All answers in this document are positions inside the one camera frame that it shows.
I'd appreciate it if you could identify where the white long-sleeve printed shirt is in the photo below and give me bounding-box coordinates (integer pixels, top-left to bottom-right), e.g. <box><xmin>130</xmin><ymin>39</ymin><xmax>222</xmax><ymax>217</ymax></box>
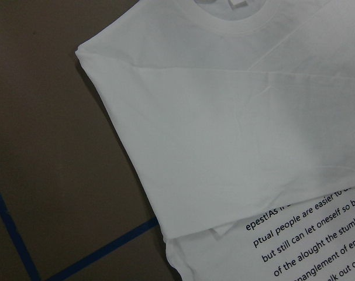
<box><xmin>76</xmin><ymin>1</ymin><xmax>355</xmax><ymax>280</ymax></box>

